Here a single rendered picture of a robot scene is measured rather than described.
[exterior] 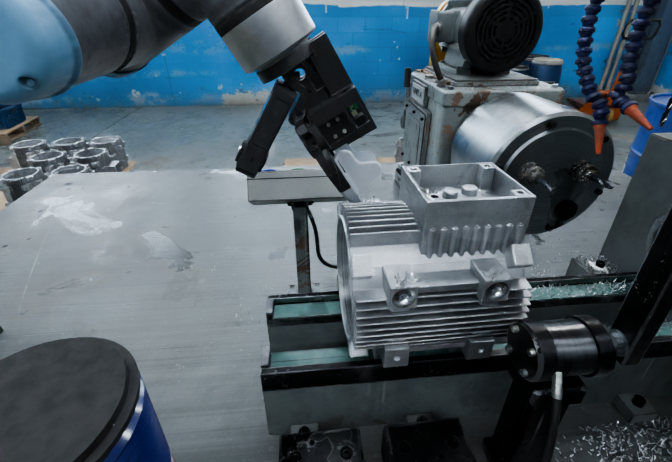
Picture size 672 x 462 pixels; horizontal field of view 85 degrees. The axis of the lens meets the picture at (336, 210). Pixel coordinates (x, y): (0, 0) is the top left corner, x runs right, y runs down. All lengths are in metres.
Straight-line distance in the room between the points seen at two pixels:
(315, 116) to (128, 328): 0.56
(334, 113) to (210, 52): 5.65
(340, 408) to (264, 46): 0.45
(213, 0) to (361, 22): 5.57
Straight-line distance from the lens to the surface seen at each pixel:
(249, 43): 0.40
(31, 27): 0.31
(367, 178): 0.46
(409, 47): 6.13
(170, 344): 0.75
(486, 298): 0.43
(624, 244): 0.82
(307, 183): 0.61
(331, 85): 0.42
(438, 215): 0.40
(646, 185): 0.78
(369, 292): 0.41
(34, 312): 0.95
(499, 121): 0.77
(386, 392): 0.55
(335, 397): 0.54
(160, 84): 6.31
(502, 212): 0.43
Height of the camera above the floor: 1.32
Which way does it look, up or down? 29 degrees down
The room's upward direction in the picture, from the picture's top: straight up
